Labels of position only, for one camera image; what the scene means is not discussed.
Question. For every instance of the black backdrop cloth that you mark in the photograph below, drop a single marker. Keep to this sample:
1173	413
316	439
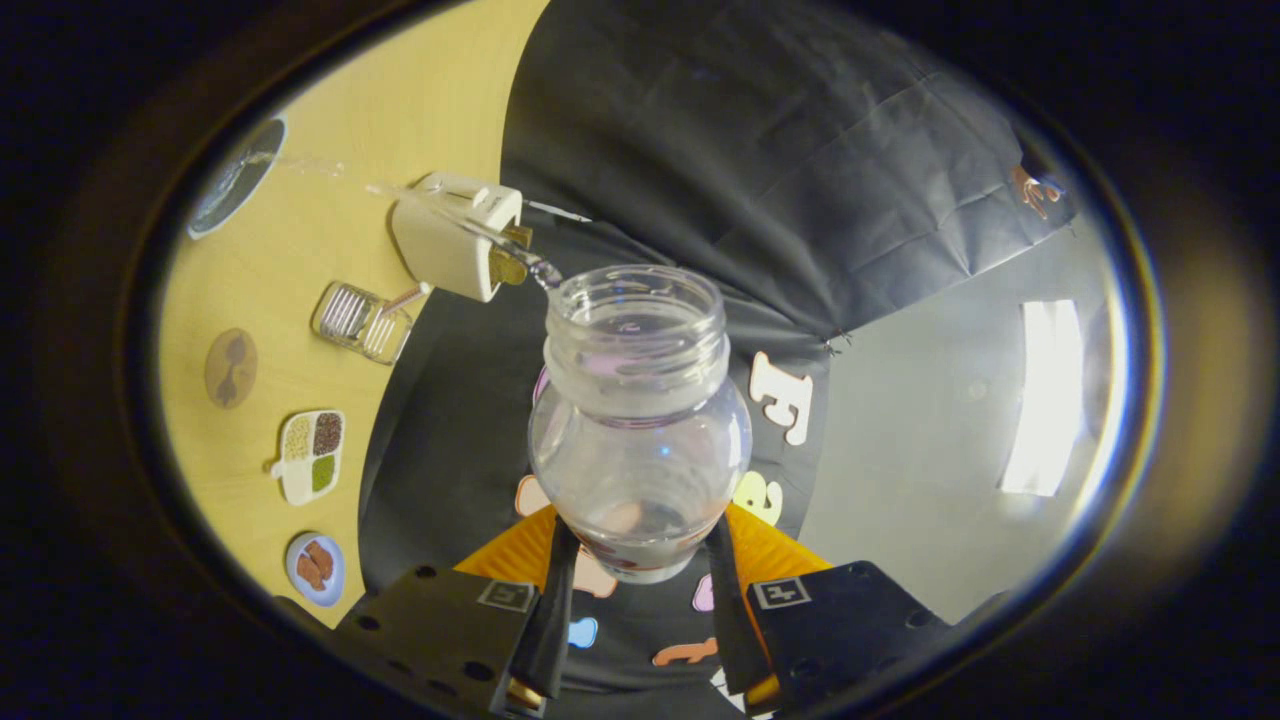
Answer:
700	130

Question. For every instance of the brown round printed coaster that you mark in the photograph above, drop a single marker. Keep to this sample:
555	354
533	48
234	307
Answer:
231	368

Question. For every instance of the small blue plate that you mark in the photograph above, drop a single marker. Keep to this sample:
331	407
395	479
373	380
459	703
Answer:
298	590

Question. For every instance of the brown bread piece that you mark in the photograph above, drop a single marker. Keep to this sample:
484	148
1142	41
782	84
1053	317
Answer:
322	557
309	573

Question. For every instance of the white divided plate with grains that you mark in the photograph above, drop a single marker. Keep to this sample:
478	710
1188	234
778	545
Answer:
310	458

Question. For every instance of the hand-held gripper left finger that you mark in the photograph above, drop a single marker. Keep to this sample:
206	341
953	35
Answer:
545	620

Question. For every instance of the brown toast slice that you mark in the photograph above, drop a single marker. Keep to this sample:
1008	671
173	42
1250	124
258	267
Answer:
518	236
508	268

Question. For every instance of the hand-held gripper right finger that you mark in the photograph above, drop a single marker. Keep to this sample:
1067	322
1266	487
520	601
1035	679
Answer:
735	620

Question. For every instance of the clear plastic bottle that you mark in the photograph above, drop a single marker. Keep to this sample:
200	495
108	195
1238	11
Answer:
640	440

